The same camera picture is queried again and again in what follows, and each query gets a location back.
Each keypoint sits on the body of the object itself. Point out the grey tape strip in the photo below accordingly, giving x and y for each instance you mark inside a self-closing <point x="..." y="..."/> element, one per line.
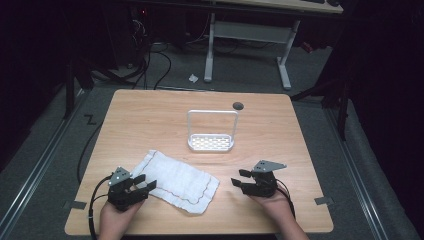
<point x="324" y="200"/>
<point x="79" y="204"/>

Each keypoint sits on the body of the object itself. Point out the person's left hand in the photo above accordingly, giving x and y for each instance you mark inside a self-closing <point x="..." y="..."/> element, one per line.
<point x="117" y="213"/>

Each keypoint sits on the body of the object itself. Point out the white-legged desk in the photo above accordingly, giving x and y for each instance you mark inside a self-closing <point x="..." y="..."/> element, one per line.
<point x="253" y="31"/>

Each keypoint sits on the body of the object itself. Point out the white cloth with red stitching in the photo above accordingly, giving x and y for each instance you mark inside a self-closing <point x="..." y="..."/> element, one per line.
<point x="176" y="181"/>

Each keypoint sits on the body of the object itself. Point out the crumpled white paper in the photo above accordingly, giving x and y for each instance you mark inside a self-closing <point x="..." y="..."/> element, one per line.
<point x="193" y="78"/>

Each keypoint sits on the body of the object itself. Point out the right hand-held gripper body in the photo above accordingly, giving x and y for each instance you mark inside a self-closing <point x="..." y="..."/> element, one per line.
<point x="263" y="181"/>

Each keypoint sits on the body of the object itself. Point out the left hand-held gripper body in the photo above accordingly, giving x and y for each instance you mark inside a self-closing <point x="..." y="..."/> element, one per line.
<point x="121" y="193"/>

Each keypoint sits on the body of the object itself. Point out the metal floor rail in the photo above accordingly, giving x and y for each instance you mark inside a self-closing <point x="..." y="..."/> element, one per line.
<point x="36" y="166"/>
<point x="356" y="173"/>

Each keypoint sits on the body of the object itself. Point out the dark computer tower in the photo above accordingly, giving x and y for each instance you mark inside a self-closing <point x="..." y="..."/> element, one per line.
<point x="126" y="33"/>

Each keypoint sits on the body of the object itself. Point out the person's right hand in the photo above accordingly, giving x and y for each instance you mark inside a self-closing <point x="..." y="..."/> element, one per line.
<point x="273" y="206"/>

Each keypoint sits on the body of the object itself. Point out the black metal stand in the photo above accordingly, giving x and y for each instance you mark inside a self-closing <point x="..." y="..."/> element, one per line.
<point x="333" y="96"/>
<point x="71" y="86"/>

